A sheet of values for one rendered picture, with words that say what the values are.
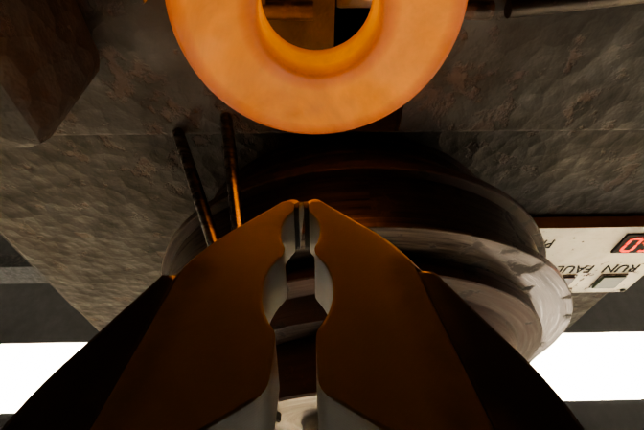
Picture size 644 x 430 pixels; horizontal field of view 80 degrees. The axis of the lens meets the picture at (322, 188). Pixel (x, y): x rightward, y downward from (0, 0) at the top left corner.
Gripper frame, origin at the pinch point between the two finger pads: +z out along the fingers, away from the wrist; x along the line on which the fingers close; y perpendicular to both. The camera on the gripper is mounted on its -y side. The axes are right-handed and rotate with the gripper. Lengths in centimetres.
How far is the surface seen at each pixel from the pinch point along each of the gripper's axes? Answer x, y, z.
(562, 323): 26.8, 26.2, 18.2
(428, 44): 6.7, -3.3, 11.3
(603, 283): 46, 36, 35
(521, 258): 17.5, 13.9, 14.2
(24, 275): -385, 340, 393
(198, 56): -5.7, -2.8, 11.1
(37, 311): -525, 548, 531
